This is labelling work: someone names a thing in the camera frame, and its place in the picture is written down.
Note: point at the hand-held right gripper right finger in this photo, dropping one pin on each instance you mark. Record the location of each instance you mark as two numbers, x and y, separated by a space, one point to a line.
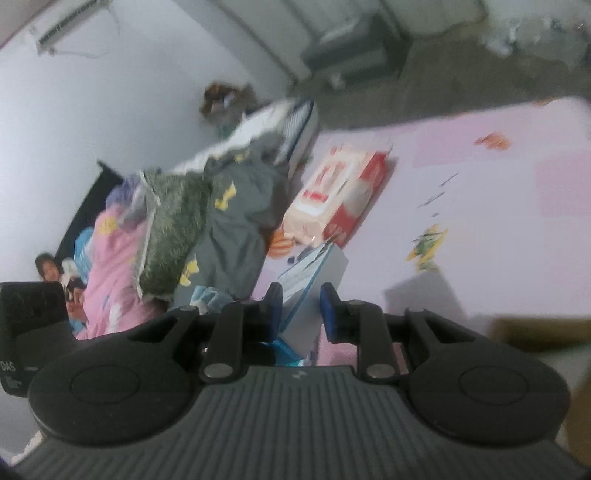
328 310

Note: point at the red white wet wipes pack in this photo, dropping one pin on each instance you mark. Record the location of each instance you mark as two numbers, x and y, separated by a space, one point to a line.
337 194

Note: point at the green floral pillow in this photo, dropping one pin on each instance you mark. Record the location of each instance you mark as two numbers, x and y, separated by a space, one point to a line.
173 230

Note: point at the grey blanket with yellow print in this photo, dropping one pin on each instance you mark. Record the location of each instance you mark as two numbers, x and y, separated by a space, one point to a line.
240 217

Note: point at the white box with blue stripes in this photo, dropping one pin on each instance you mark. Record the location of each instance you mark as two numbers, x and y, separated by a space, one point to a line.
307 286

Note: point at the white wall air conditioner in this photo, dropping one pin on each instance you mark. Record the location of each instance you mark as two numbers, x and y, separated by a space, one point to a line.
69 23

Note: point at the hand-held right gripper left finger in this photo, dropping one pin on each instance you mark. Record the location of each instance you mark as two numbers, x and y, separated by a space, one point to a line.
275 307

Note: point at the pink printed blanket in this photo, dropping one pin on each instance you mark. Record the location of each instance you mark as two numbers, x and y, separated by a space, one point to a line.
113 281

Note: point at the person in background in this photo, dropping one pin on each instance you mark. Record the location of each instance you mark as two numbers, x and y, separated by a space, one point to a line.
45 268

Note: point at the brown plush toy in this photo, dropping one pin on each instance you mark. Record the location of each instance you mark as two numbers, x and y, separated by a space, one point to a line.
226 99

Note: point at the black headboard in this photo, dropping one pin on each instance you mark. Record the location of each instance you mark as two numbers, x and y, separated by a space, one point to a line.
85 207

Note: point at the grey storage cabinet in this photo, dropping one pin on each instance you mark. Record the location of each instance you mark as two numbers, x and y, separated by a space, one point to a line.
351 44

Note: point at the pink printed bed sheet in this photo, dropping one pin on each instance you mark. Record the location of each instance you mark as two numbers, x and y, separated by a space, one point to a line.
485 194

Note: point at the white blue striped pillow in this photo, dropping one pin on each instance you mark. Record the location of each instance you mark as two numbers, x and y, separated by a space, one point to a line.
295 129

